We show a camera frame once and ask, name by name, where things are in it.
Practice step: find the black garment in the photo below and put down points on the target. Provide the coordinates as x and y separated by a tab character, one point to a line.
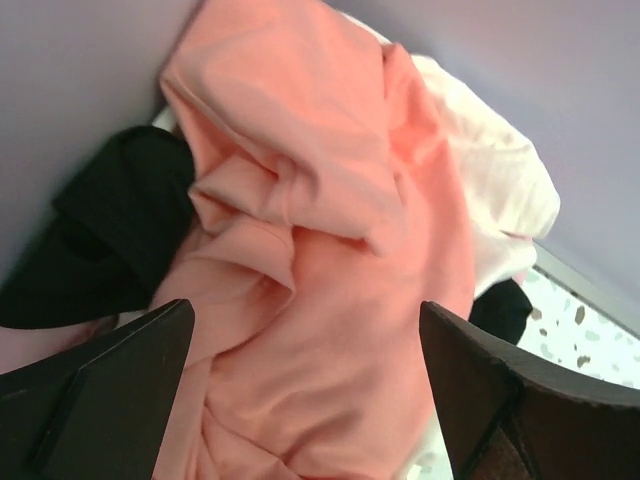
117	226

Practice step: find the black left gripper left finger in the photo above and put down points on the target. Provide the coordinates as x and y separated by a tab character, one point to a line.
98	410

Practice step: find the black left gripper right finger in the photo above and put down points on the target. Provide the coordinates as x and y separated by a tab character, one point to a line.
508	414

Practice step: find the salmon pink t-shirt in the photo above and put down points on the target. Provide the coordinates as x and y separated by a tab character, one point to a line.
328	208

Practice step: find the cream white garment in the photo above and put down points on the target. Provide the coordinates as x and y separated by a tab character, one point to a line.
511	198

